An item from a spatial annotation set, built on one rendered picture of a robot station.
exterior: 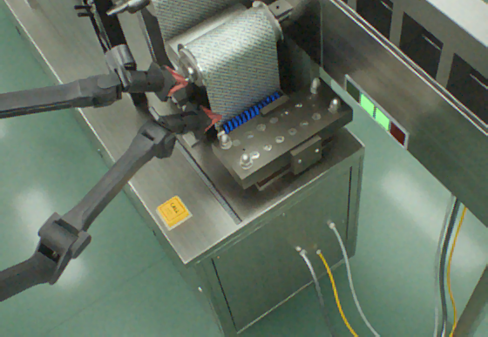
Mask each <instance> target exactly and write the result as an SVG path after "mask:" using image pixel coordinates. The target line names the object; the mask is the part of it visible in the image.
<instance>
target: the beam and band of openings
mask: <svg viewBox="0 0 488 337"><path fill-rule="evenodd" d="M336 1H337V2H338V3H339V4H340V5H341V6H342V7H344V9H346V10H347V11H348V12H349V13H350V14H352V15H353V16H354V17H355V18H357V19H358V20H359V21H360V22H361V23H362V24H364V25H365V26H366V28H368V29H370V30H371V31H372V32H373V33H374V34H376V36H377V37H378V38H381V39H382V40H383V41H384V42H385V43H386V44H387V45H388V46H389V47H390V48H391V49H393V50H394V51H395V52H396V53H397V54H398V55H399V56H400V57H401V58H402V59H405V60H406V61H407V62H408V64H410V65H411V66H412V67H413V68H414V69H416V70H417V71H418V72H419V73H421V74H422V75H423V76H424V77H425V78H426V79H428V81H430V82H431V83H432V84H434V85H435V86H436V87H437V88H438V89H439V90H440V91H441V92H442V93H444V94H445V95H446V96H447V97H448V98H449V99H450V100H451V101H452V102H453V103H455V104H457V106H458V107H459V108H460V109H462V110H463V111H464V112H465V113H467V114H468V115H469V116H470V117H471V118H473V119H474V120H475V121H476V122H477V124H480V125H481V126H482V127H483V128H485V130H486V131H487V132H488V5H487V4H486V3H484V2H483V1H481V0H336Z"/></svg>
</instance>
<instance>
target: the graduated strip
mask: <svg viewBox="0 0 488 337"><path fill-rule="evenodd" d="M147 110H148V111H149V112H150V113H151V114H152V116H153V117H154V119H155V120H157V121H158V120H159V116H160V114H159V113H158V111H156V110H155V108H154V107H153V106H151V107H150V108H149V109H147ZM175 136H176V135H175ZM175 145H176V147H177V148H178V149H179V151H180V152H181V154H182V155H183V156H184V158H185V159H186V161H187V162H188V163H189V164H190V165H191V166H192V167H193V169H194V170H195V172H196V173H197V174H198V176H200V178H201V179H202V180H203V181H204V184H205V185H206V187H208V189H209V190H210V191H211V192H212V194H213V195H214V197H215V198H216V199H217V200H218V201H219V202H220V204H221V205H222V207H223V208H224V209H225V210H226V212H227V214H228V215H229V216H230V218H231V219H232V220H233V221H234V222H235V223H236V225H238V224H240V223H241V222H242V221H243V220H242V219H241V218H240V217H239V216H238V214H237V212H236V211H235V210H234V209H233V207H231V206H230V205H229V203H228V202H227V200H226V198H224V196H223V195H222V194H221V192H220V191H219V190H218V188H217V187H215V185H214V183H213V181H212V180H211V179H210V178H209V177H208V176H207V175H206V174H205V173H204V170H203V169H202V168H201V166H200V165H198V163H197V162H196V161H195V159H194V158H193V155H192V154H190V152H189V151H188V150H187V149H186V147H185V146H184V145H183V144H182V143H181V141H180V140H179V139H178V137H177V136H176V142H175Z"/></svg>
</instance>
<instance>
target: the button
mask: <svg viewBox="0 0 488 337"><path fill-rule="evenodd" d="M158 210H159V212H160V215H161V217H162V218H163V219H164V220H165V222H166V223H167V224H168V225H169V227H171V226H173V225H175V224H176V223H178V222H180V221H181V220H183V219H184V218H186V217H188V216H189V212H188V210H187V209H186V208H185V207H184V206H183V204H182V203H181V200H180V199H179V198H178V197H177V196H176V197H174V198H171V199H170V200H168V201H167V202H166V203H164V204H163V205H161V206H160V207H158Z"/></svg>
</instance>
